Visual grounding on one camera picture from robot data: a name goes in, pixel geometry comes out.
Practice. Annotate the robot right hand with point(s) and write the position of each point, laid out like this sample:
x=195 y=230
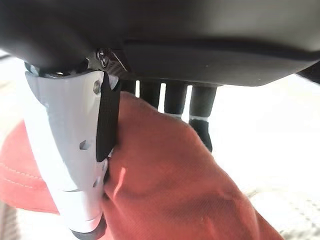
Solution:
x=175 y=37

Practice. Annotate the red cloth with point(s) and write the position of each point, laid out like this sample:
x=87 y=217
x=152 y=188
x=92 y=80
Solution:
x=170 y=180

